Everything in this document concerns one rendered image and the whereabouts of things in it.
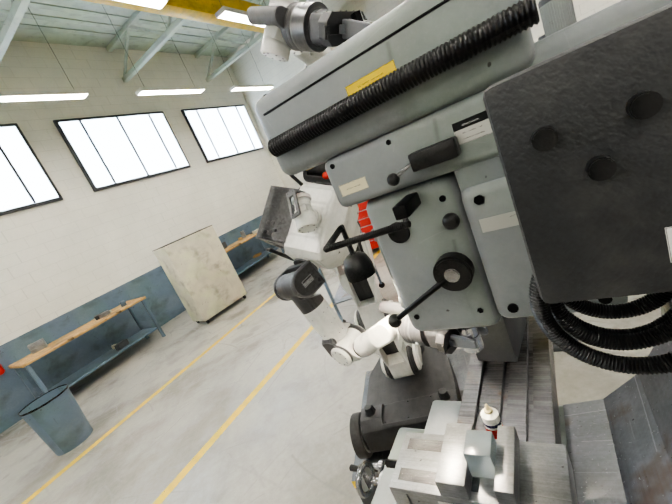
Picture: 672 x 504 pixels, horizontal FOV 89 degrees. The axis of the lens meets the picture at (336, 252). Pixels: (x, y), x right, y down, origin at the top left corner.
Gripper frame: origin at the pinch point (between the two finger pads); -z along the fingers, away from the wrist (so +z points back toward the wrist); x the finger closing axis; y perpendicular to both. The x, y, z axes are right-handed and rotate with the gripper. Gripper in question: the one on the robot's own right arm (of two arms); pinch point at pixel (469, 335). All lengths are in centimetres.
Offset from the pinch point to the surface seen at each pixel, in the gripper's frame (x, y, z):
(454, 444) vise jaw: -17.0, 16.6, 0.3
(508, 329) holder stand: 25.3, 16.5, 5.2
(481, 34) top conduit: -9, -56, -24
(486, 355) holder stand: 22.2, 25.5, 13.2
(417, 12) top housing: -8, -63, -16
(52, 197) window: -14, -191, 783
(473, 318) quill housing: -7.8, -10.8, -8.0
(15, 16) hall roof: 55, -410, 606
